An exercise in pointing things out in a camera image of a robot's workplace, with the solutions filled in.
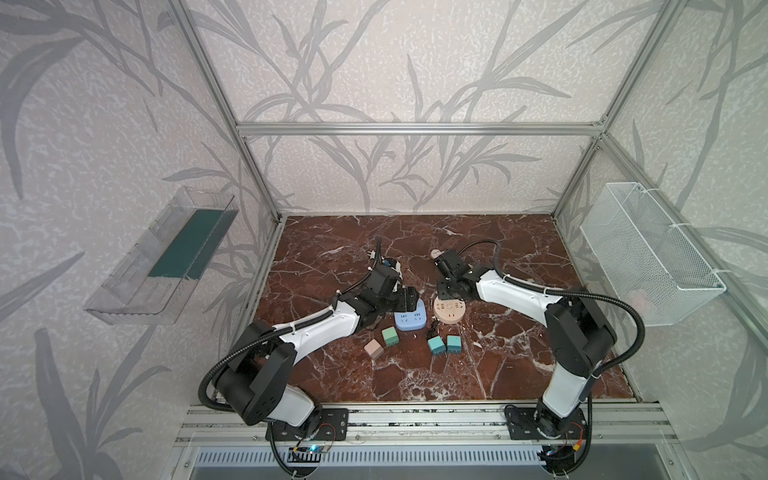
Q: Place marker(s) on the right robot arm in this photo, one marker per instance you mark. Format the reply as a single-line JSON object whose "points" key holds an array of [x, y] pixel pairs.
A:
{"points": [[581, 336]]}

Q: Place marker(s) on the pink cube charger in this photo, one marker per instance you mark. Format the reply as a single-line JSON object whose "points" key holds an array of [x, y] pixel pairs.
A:
{"points": [[374, 349]]}

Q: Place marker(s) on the white wire mesh basket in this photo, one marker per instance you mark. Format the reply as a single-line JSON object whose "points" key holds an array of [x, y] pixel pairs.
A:
{"points": [[648, 259]]}

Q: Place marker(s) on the clear plastic wall bin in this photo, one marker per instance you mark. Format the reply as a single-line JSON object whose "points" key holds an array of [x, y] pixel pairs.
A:
{"points": [[154, 281]]}

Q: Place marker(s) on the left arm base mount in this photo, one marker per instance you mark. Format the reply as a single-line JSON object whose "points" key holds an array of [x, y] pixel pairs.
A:
{"points": [[324, 425]]}

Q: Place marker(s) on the blue square power strip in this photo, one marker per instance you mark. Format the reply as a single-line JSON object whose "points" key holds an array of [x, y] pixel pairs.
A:
{"points": [[411, 321]]}

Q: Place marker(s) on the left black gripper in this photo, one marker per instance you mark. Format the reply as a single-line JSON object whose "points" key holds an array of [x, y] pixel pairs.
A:
{"points": [[405, 299]]}

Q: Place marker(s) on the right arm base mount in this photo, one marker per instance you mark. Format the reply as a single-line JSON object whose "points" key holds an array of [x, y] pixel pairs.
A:
{"points": [[538, 423]]}

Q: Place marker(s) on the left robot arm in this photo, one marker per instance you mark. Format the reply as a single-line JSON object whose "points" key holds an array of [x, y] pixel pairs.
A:
{"points": [[252, 379]]}

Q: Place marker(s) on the pink round power strip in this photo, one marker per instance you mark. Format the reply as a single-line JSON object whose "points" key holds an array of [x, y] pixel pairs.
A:
{"points": [[449, 312]]}

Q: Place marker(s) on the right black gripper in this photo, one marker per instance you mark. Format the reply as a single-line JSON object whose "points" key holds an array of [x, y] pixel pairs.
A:
{"points": [[447, 288]]}

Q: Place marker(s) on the aluminium frame rail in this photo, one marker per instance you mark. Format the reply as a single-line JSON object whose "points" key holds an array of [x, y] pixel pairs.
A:
{"points": [[253, 129]]}

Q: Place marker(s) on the teal green cube charger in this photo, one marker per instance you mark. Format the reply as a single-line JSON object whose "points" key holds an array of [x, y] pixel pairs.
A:
{"points": [[454, 344]]}

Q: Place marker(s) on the green cube charger left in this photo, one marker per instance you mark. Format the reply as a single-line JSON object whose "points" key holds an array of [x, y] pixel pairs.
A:
{"points": [[390, 336]]}

